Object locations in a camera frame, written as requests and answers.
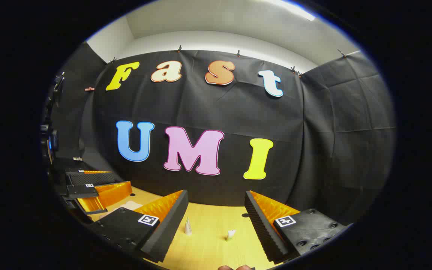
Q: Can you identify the black backdrop cloth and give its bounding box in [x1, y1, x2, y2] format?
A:
[45, 41, 396, 225]

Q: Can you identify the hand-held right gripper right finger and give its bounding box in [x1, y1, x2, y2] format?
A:
[244, 190, 352, 264]

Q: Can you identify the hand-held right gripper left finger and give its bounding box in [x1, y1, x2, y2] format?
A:
[88, 189, 189, 263]

